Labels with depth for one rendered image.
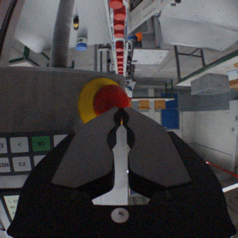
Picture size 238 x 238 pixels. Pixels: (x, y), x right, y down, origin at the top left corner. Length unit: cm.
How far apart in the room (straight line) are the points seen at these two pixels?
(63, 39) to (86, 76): 12
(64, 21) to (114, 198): 28
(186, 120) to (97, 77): 848
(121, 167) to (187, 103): 851
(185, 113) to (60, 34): 844
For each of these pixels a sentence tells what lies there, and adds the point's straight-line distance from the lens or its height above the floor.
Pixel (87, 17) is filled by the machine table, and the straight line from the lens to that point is 84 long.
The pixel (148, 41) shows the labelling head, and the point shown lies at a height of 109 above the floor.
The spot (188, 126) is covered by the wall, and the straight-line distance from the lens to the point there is 869.
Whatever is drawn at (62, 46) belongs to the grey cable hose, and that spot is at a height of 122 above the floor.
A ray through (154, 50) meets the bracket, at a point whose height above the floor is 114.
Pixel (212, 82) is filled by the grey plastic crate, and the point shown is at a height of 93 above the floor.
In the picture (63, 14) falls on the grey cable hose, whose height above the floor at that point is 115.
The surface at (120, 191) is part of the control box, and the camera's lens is 20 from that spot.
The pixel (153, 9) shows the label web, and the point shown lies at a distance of 46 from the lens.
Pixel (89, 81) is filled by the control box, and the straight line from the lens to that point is 16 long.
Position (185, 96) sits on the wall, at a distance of 866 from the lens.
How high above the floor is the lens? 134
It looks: 1 degrees up
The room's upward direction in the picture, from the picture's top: 179 degrees clockwise
